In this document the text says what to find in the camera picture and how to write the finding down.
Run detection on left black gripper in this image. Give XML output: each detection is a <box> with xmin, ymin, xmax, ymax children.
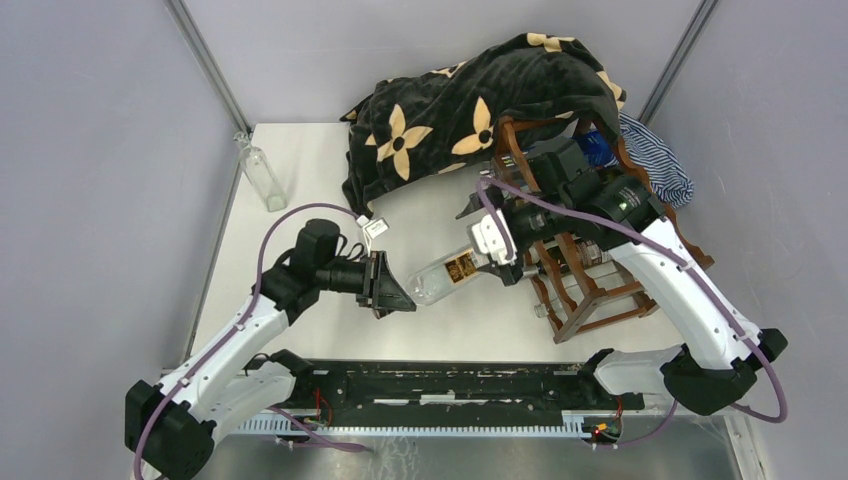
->
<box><xmin>316</xmin><ymin>250</ymin><xmax>416</xmax><ymax>311</ymax></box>

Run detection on clear bottle black cap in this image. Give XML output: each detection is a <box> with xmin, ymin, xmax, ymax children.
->
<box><xmin>404</xmin><ymin>245</ymin><xmax>490</xmax><ymax>306</ymax></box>

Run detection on dark wine bottle front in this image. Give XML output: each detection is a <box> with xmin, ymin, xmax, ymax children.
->
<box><xmin>519</xmin><ymin>240</ymin><xmax>611</xmax><ymax>280</ymax></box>

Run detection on blue liquid square bottle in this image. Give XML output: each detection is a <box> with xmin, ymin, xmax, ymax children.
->
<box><xmin>493</xmin><ymin>129</ymin><xmax>619</xmax><ymax>183</ymax></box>

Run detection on tall clear glass bottle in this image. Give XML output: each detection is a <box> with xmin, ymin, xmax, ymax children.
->
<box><xmin>233</xmin><ymin>131</ymin><xmax>288</xmax><ymax>212</ymax></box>

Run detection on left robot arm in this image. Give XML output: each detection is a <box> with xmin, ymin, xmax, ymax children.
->
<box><xmin>125</xmin><ymin>219</ymin><xmax>417</xmax><ymax>479</ymax></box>

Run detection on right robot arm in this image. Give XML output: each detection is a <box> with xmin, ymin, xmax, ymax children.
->
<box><xmin>469</xmin><ymin>138</ymin><xmax>788</xmax><ymax>423</ymax></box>

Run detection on wooden wine rack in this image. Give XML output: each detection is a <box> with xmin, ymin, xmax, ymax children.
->
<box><xmin>488</xmin><ymin>115</ymin><xmax>715</xmax><ymax>345</ymax></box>

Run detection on black floral blanket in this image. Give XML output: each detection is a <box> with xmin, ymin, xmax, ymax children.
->
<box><xmin>341</xmin><ymin>33</ymin><xmax>627</xmax><ymax>216</ymax></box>

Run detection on blue striped cloth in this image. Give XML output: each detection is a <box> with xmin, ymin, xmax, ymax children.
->
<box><xmin>620</xmin><ymin>111</ymin><xmax>694</xmax><ymax>209</ymax></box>

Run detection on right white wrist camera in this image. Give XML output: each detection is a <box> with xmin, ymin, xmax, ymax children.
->
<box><xmin>468</xmin><ymin>210</ymin><xmax>518</xmax><ymax>265</ymax></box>

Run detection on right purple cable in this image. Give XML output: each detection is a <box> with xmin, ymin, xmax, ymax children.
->
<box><xmin>476</xmin><ymin>175</ymin><xmax>790</xmax><ymax>448</ymax></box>

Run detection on purple cable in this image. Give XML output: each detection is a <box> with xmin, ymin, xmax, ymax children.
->
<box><xmin>132</xmin><ymin>202</ymin><xmax>372</xmax><ymax>480</ymax></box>
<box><xmin>476</xmin><ymin>175</ymin><xmax>790</xmax><ymax>448</ymax></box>

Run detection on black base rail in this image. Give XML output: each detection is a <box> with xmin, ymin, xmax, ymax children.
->
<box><xmin>272</xmin><ymin>359</ymin><xmax>645</xmax><ymax>428</ymax></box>

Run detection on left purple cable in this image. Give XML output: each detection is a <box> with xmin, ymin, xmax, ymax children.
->
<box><xmin>132</xmin><ymin>202</ymin><xmax>372</xmax><ymax>480</ymax></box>

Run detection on white slotted cable duct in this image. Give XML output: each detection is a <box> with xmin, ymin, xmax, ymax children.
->
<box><xmin>233</xmin><ymin>411</ymin><xmax>591</xmax><ymax>440</ymax></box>

